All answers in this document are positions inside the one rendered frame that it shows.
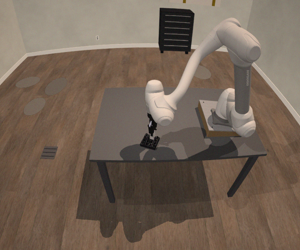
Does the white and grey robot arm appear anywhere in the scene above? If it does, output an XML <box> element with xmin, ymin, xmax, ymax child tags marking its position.
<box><xmin>145</xmin><ymin>18</ymin><xmax>261</xmax><ymax>138</ymax></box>

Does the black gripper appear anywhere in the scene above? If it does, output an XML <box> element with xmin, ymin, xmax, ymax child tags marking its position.
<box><xmin>147</xmin><ymin>113</ymin><xmax>157</xmax><ymax>140</ymax></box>

